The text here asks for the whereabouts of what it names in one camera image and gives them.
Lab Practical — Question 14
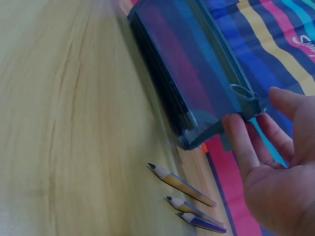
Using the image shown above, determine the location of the teal mesh pencil pouch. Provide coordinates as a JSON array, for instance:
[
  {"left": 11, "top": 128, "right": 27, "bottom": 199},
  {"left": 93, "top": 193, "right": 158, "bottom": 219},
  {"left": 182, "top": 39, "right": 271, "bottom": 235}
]
[{"left": 126, "top": 0, "right": 268, "bottom": 152}]

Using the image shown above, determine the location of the bundle of dark pencils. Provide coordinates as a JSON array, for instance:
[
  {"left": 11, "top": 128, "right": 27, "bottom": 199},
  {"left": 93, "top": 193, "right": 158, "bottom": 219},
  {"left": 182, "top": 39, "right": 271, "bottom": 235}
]
[{"left": 129, "top": 14, "right": 199, "bottom": 136}]

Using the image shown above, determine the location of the purple and blue pencil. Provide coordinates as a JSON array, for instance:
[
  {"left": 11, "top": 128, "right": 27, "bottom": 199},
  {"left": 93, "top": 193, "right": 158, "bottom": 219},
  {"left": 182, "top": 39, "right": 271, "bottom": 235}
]
[{"left": 175, "top": 212, "right": 227, "bottom": 234}]

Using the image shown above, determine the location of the person's right hand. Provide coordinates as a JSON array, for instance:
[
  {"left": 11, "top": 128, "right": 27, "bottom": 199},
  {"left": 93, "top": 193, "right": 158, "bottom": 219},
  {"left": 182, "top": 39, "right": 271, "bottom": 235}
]
[{"left": 222, "top": 86, "right": 315, "bottom": 236}]

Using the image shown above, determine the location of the yellow and blue pencil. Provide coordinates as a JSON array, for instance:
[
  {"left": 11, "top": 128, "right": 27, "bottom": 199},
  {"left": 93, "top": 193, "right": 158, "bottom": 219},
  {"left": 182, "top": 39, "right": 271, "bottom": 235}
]
[
  {"left": 146, "top": 162, "right": 217, "bottom": 208},
  {"left": 163, "top": 195, "right": 226, "bottom": 228}
]

